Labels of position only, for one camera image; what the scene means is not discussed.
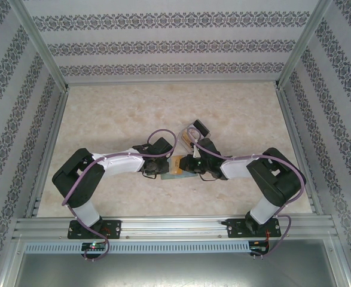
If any clear plastic card box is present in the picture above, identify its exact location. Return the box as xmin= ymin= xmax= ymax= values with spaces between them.
xmin=177 ymin=119 xmax=213 ymax=150

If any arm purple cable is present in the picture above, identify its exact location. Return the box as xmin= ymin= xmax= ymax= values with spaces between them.
xmin=185 ymin=127 xmax=307 ymax=260
xmin=61 ymin=128 xmax=176 ymax=263

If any aluminium frame leg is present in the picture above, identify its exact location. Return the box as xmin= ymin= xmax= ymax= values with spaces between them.
xmin=0 ymin=234 xmax=26 ymax=287
xmin=324 ymin=236 xmax=351 ymax=287

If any grey metal panel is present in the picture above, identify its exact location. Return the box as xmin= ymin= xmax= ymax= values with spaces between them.
xmin=13 ymin=252 xmax=340 ymax=287

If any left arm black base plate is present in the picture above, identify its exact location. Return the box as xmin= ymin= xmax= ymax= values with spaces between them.
xmin=67 ymin=219 xmax=123 ymax=240

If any grey green card holder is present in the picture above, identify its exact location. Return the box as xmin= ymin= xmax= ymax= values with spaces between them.
xmin=160 ymin=157 xmax=200 ymax=181

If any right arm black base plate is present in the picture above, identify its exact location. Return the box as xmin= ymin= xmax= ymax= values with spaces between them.
xmin=226 ymin=218 xmax=282 ymax=239

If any aluminium frame post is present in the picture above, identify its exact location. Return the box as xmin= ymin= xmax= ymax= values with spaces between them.
xmin=10 ymin=0 xmax=71 ymax=92
xmin=273 ymin=0 xmax=335 ymax=90

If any aluminium side rail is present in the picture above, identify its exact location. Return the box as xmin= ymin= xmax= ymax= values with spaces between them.
xmin=274 ymin=86 xmax=325 ymax=216
xmin=25 ymin=88 xmax=71 ymax=219

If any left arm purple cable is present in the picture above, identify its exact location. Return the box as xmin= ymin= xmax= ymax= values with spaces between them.
xmin=61 ymin=128 xmax=176 ymax=263

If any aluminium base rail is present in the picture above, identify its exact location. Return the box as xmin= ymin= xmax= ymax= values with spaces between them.
xmin=12 ymin=217 xmax=339 ymax=241

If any slotted grey cable duct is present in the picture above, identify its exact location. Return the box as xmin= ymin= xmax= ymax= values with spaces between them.
xmin=24 ymin=240 xmax=251 ymax=255

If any aluminium rear rail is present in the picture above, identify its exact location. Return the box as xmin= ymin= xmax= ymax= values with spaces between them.
xmin=65 ymin=78 xmax=280 ymax=88

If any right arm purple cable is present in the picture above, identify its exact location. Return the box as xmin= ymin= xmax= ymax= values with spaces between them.
xmin=185 ymin=127 xmax=307 ymax=260

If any plain black credit card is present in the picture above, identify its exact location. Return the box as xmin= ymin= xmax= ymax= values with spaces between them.
xmin=193 ymin=119 xmax=211 ymax=136

